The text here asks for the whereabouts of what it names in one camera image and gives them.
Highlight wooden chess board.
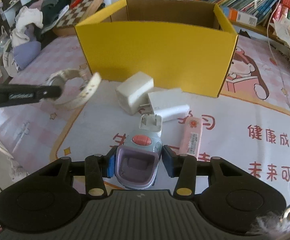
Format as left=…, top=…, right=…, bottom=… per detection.
left=52, top=0, right=104, bottom=36

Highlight pink rectangular eraser case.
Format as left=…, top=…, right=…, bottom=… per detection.
left=179, top=117, right=202, bottom=159

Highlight purple grey toy car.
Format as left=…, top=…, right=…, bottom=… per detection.
left=115, top=129, right=162, bottom=190

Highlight white plug charger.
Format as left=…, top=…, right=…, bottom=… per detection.
left=138, top=114, right=163, bottom=139

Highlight yellow cardboard box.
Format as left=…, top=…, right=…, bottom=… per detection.
left=75, top=0, right=238, bottom=98

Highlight white cube charger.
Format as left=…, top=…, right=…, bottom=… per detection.
left=116, top=72, right=154, bottom=115

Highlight pile of clothes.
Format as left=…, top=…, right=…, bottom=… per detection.
left=2, top=0, right=71, bottom=77

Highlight white power adapter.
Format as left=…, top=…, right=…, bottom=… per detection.
left=148, top=88, right=190, bottom=122

